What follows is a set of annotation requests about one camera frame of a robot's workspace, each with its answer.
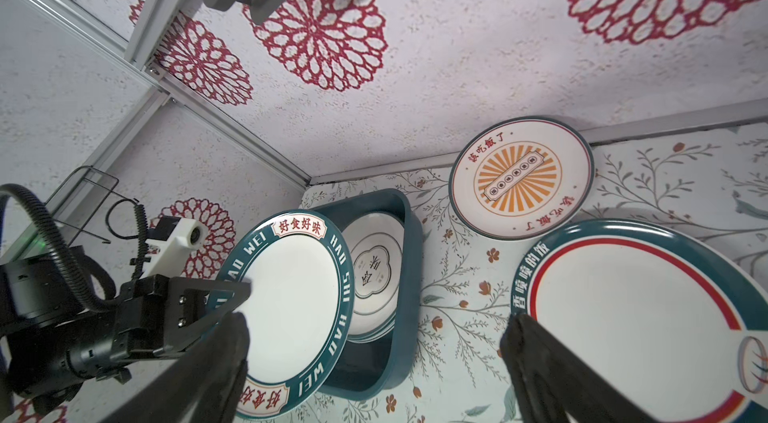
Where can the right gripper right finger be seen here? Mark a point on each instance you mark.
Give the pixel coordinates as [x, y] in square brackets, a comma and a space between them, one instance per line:
[552, 384]

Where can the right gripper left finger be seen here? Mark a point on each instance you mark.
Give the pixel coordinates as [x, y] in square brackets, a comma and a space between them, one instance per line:
[205, 385]

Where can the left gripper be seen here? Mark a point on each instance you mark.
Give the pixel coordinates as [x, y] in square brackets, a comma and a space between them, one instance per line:
[161, 321]

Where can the green rim plate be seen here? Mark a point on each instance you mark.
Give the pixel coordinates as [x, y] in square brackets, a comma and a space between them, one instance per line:
[299, 312]
[672, 324]

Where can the white plate cloud emblem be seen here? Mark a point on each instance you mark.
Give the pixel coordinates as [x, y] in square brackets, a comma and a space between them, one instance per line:
[375, 241]

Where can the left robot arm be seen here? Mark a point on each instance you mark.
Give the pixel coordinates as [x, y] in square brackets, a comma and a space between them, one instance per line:
[57, 345]

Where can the teal plastic bin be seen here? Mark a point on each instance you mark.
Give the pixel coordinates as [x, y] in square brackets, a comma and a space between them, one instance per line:
[366, 369]

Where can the orange sunburst plate at back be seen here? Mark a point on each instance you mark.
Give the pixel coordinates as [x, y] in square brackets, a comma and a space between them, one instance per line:
[521, 179]

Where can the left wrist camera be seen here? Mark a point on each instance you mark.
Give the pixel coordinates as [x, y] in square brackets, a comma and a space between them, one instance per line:
[171, 242]

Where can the black wire wall rack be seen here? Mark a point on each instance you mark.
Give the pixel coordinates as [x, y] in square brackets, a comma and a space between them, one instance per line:
[76, 201]

